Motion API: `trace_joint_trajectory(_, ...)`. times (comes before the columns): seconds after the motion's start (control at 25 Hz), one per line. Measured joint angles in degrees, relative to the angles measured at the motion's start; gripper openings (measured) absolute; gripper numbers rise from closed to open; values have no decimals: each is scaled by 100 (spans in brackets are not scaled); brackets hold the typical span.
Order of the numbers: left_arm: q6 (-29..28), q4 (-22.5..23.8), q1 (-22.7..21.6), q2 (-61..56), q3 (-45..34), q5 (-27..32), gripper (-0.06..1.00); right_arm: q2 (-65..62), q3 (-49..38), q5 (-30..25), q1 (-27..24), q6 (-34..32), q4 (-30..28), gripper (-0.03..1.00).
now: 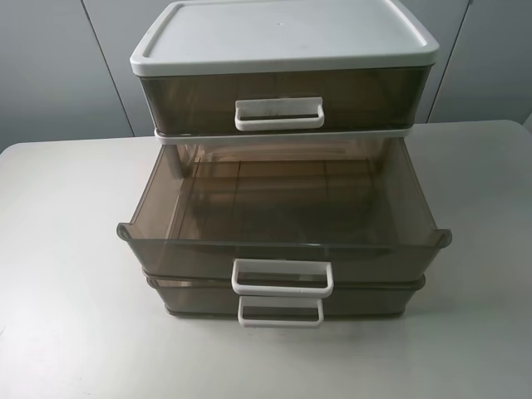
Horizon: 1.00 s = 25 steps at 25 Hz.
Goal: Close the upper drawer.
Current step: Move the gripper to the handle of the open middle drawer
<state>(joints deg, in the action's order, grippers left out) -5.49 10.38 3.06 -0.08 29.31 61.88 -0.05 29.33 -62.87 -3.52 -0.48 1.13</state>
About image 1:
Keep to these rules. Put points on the smoky drawer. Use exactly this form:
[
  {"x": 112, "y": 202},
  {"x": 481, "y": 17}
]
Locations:
[
  {"x": 262, "y": 293},
  {"x": 375, "y": 99},
  {"x": 256, "y": 213}
]

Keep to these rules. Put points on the white drawer cabinet frame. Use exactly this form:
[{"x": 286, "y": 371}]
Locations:
[{"x": 195, "y": 38}]

